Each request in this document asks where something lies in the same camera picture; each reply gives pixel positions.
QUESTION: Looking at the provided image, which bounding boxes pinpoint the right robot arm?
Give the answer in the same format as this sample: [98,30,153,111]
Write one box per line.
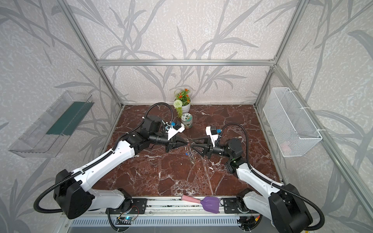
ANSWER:
[191,124,325,233]

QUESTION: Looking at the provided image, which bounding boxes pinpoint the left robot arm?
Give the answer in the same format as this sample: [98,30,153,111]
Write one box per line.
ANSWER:
[34,111,187,219]

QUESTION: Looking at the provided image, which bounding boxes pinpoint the potted plant orange flowers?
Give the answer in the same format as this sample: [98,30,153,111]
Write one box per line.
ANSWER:
[173,88,191,118]

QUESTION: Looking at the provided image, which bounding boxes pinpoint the green circuit board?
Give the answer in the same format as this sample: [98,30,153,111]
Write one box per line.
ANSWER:
[117,216,137,225]

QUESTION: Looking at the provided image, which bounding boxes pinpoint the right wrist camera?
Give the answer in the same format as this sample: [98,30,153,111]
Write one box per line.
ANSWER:
[206,126,222,147]

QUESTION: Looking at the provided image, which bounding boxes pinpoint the purple scoop pink handle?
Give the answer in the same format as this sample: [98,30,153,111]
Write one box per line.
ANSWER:
[181,195,220,214]

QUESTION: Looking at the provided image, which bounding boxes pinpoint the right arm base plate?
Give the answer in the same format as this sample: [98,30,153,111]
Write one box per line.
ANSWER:
[221,197,249,214]

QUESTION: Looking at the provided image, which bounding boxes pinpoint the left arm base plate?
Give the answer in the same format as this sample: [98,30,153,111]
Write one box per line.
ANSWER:
[118,198,148,215]

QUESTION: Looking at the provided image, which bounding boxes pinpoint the white wire basket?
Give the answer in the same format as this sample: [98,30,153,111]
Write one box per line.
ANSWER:
[263,87,322,157]

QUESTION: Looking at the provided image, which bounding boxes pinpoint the clear plastic wall shelf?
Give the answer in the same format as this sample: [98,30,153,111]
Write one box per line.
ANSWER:
[9,91,94,158]

